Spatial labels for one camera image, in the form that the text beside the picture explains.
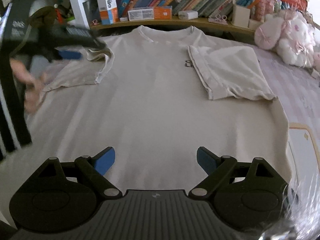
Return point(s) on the pink checkered cartoon bedsheet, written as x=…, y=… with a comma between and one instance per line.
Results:
x=300, y=84

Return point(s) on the white shelf post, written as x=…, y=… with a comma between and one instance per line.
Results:
x=85, y=12

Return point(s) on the orange white tall box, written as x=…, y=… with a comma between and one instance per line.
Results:
x=108, y=11

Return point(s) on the white t-shirt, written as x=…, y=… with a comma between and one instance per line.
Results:
x=155, y=104

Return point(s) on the beige pen holder box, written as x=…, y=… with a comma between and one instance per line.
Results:
x=240, y=16

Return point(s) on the wooden bookshelf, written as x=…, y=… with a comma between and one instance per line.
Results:
x=201, y=23

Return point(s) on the pink scissors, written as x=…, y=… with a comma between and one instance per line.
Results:
x=218, y=19

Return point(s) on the small white box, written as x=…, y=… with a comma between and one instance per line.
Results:
x=188, y=15

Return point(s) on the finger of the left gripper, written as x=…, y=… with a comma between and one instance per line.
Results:
x=69, y=55

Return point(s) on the pink plush toy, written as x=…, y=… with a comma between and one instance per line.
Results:
x=291, y=36

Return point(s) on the orange white flat box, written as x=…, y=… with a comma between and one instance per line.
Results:
x=150, y=13

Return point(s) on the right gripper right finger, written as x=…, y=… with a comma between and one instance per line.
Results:
x=218, y=169

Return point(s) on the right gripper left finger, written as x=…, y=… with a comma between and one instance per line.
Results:
x=91, y=171

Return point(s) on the person's left hand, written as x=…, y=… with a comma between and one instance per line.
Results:
x=34, y=85

